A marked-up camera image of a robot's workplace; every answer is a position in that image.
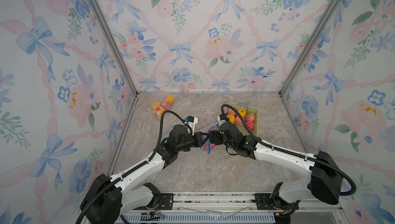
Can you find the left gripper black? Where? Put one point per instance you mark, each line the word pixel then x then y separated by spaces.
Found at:
pixel 197 137

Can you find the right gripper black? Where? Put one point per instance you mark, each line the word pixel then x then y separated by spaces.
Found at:
pixel 215 135

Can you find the blue zipper clear bag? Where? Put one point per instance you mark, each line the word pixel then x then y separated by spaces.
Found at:
pixel 204 148

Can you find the green plastic basket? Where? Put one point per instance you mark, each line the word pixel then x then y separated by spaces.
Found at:
pixel 251 115

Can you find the pink zipper clear bag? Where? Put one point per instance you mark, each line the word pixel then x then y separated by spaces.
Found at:
pixel 151 103

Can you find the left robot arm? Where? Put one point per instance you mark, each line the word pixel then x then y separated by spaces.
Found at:
pixel 110 197

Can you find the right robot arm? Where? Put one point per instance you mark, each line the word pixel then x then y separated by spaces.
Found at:
pixel 319 176

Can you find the yellow peach with leaf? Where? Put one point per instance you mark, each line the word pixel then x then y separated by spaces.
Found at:
pixel 242 112

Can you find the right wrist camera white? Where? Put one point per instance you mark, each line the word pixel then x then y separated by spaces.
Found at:
pixel 222 118

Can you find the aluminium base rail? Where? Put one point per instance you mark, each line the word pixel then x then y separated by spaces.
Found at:
pixel 229 208

